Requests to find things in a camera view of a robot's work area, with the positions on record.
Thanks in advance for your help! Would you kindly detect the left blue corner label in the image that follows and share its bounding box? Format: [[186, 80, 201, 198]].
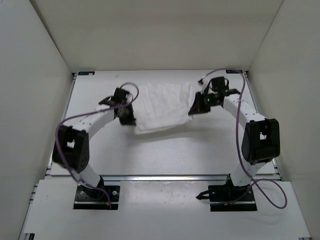
[[77, 71, 95, 76]]

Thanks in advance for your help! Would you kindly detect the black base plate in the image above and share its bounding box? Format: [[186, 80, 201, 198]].
[[195, 178, 258, 212], [73, 185, 121, 211]]

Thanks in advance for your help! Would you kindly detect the blue corner label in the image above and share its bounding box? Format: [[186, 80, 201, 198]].
[[77, 71, 95, 76], [225, 69, 243, 74]]

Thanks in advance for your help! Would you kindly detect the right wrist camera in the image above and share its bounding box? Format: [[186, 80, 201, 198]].
[[225, 88, 240, 96]]

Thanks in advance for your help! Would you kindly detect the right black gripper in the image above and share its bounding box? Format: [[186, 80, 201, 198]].
[[189, 91, 220, 116]]

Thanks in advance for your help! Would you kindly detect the white skirt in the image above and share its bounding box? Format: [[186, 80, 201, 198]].
[[132, 82, 194, 135]]

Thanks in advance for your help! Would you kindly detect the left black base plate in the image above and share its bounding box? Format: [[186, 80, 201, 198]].
[[73, 185, 121, 211]]

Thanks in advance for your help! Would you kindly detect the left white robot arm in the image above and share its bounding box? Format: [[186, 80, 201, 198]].
[[52, 86, 139, 199]]

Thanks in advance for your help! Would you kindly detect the right blue corner label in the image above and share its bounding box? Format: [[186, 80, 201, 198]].
[[225, 69, 243, 74]]

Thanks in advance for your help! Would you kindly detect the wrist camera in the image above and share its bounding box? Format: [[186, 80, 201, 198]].
[[225, 88, 240, 96], [98, 96, 115, 107]]

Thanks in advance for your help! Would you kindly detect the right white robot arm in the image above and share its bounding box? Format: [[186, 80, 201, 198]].
[[188, 76, 280, 200]]

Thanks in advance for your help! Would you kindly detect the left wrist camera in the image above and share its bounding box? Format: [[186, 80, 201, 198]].
[[98, 96, 115, 107]]

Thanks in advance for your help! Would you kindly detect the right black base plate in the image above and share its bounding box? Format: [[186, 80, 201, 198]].
[[195, 178, 258, 212]]

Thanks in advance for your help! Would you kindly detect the aluminium front rail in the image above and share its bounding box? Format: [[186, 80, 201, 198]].
[[44, 173, 281, 182]]

